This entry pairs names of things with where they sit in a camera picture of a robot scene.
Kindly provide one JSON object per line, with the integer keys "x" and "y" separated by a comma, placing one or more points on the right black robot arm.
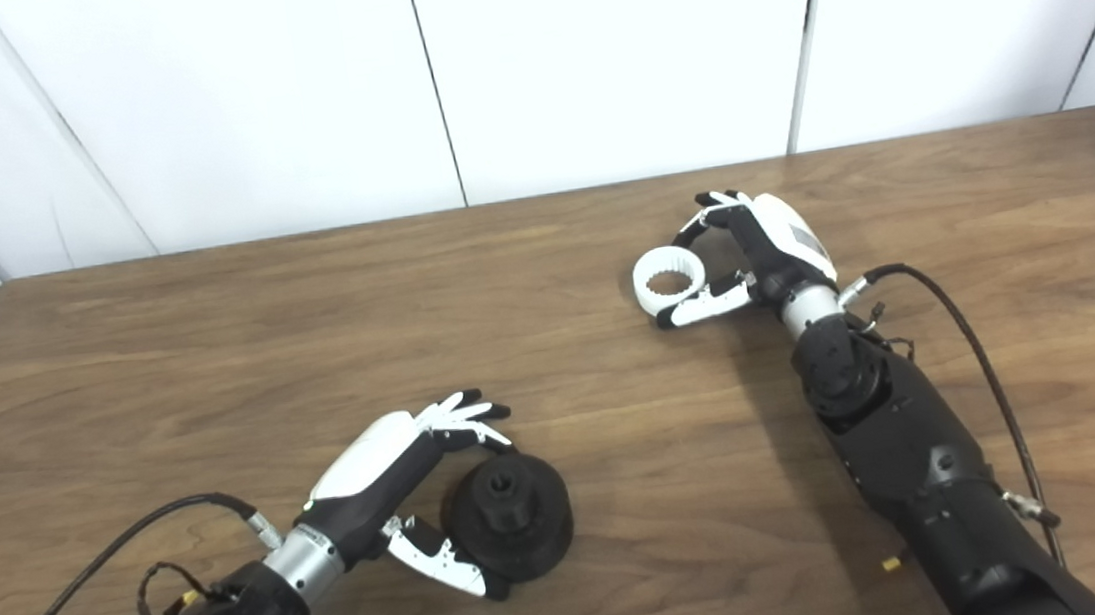
{"x": 924, "y": 462}

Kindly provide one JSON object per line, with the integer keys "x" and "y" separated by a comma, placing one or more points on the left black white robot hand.
{"x": 395, "y": 493}

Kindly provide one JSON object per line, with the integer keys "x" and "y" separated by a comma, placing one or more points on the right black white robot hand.
{"x": 764, "y": 257}

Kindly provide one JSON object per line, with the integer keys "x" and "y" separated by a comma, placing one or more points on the round black part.
{"x": 512, "y": 517}

